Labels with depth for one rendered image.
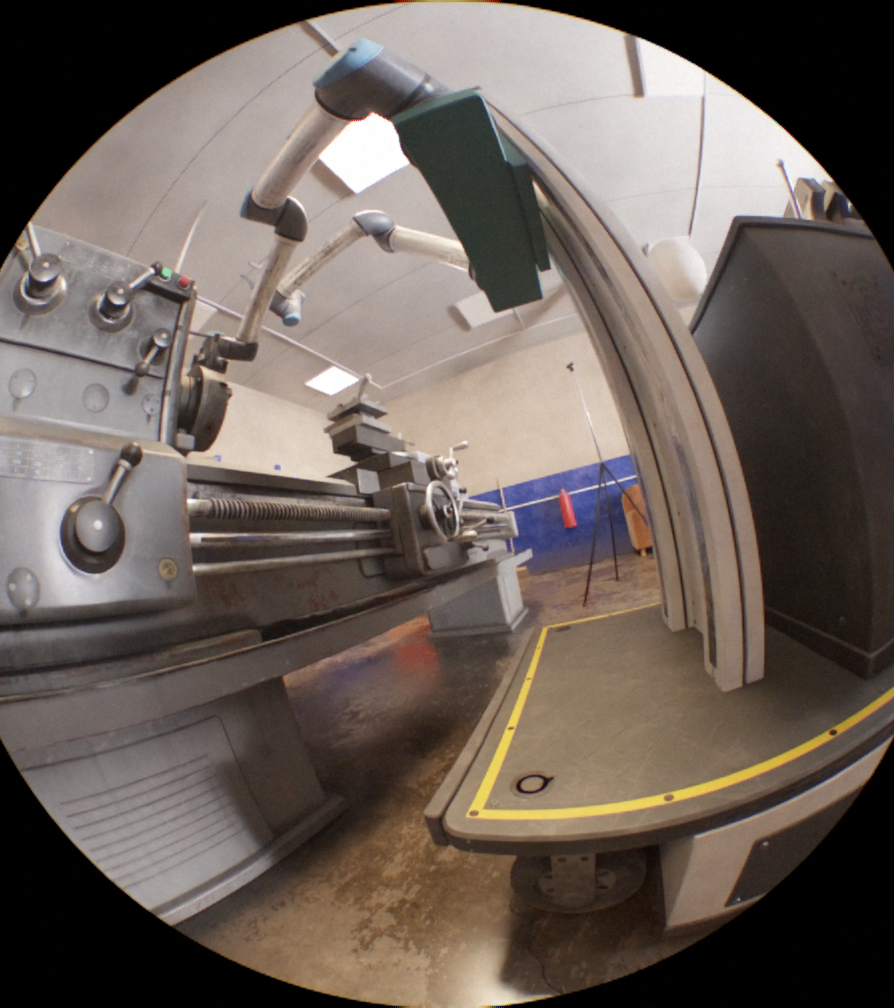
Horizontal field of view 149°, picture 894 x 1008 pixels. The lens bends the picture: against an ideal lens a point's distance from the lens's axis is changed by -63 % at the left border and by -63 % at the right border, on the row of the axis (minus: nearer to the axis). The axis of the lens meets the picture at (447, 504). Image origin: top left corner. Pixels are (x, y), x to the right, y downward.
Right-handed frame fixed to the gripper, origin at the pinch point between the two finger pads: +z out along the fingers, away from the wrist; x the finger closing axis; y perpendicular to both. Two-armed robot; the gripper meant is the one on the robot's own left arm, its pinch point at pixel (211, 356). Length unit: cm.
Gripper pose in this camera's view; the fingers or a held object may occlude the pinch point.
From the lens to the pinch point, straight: 119.2
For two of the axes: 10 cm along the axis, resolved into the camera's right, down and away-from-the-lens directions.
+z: 6.6, 1.2, -7.4
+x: 7.4, 0.8, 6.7
